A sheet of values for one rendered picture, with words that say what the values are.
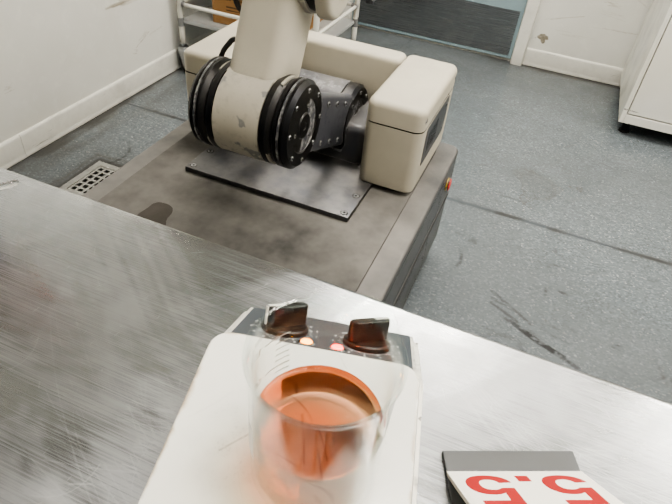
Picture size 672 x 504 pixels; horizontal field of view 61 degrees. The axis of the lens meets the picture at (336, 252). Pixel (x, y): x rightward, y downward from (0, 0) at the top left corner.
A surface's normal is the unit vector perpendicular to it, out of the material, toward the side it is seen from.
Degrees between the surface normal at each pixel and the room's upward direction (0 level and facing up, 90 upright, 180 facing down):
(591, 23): 90
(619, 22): 90
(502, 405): 0
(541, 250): 0
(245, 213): 0
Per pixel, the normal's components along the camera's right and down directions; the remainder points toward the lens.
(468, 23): -0.38, 0.58
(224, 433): 0.08, -0.76
